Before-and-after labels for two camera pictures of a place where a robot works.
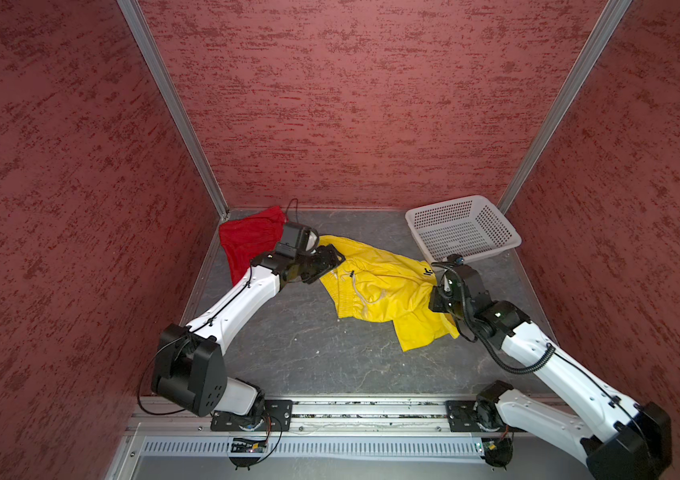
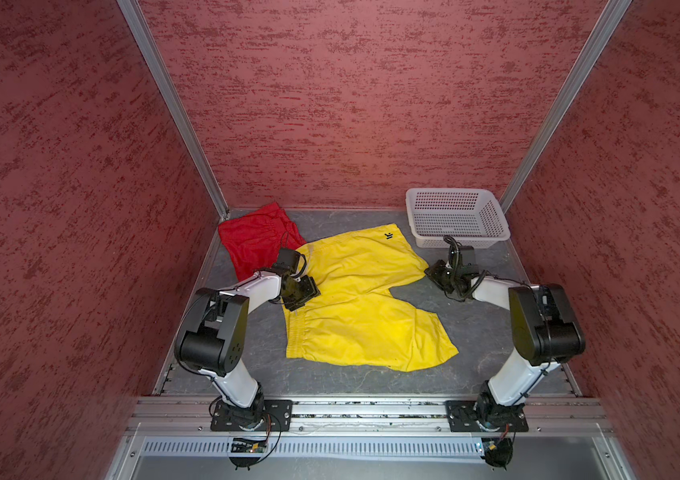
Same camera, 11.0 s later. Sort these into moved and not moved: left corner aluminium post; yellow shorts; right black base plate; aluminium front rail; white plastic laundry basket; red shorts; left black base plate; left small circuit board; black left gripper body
Moved: yellow shorts; white plastic laundry basket; black left gripper body
Not moved: right black base plate; left small circuit board; left corner aluminium post; aluminium front rail; red shorts; left black base plate
